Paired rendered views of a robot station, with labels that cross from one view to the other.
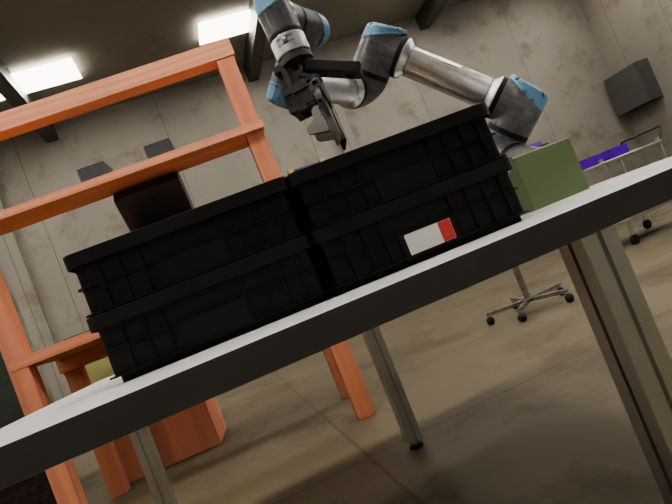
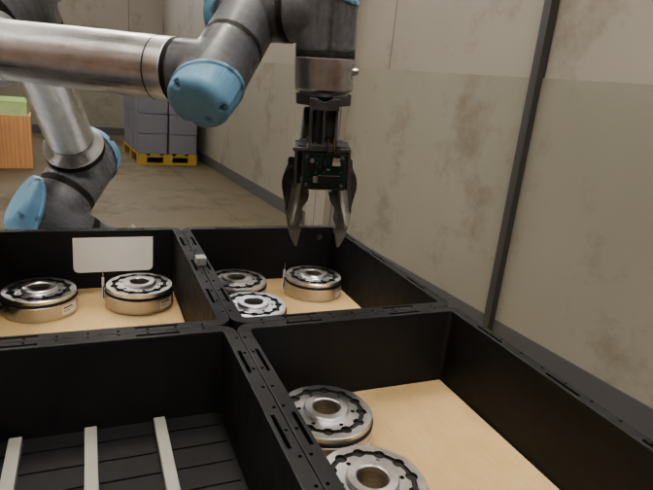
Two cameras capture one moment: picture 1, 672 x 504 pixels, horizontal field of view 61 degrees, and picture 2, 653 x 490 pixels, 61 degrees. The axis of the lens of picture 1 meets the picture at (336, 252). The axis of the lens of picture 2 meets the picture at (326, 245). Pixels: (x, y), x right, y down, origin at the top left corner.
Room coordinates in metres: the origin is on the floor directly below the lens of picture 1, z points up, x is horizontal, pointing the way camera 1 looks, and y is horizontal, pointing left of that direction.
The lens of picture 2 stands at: (1.34, 0.64, 1.20)
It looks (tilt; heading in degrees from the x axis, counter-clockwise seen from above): 17 degrees down; 254
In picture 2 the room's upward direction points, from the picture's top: 6 degrees clockwise
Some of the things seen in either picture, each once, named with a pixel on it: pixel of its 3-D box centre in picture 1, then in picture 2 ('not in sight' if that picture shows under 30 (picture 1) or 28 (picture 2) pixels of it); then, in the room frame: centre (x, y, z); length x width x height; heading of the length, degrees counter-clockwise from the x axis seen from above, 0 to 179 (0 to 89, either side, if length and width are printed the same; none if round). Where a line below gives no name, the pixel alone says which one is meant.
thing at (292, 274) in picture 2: not in sight; (313, 276); (1.10, -0.27, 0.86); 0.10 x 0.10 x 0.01
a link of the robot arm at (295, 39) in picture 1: (291, 49); (326, 77); (1.16, -0.07, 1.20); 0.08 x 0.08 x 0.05
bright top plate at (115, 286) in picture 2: not in sight; (139, 285); (1.39, -0.23, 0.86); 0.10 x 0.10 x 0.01
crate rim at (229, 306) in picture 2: (376, 162); (297, 267); (1.15, -0.15, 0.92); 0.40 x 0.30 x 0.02; 98
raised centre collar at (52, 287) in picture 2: not in sight; (39, 288); (1.53, -0.20, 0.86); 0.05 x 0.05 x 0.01
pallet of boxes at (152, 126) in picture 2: not in sight; (158, 116); (1.56, -6.98, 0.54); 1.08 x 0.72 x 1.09; 103
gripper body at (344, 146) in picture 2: (303, 85); (322, 141); (1.16, -0.07, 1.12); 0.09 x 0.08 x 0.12; 78
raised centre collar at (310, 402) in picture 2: not in sight; (326, 408); (1.18, 0.15, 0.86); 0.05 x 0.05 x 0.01
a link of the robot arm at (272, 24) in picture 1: (278, 17); (325, 11); (1.17, -0.07, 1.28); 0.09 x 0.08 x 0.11; 147
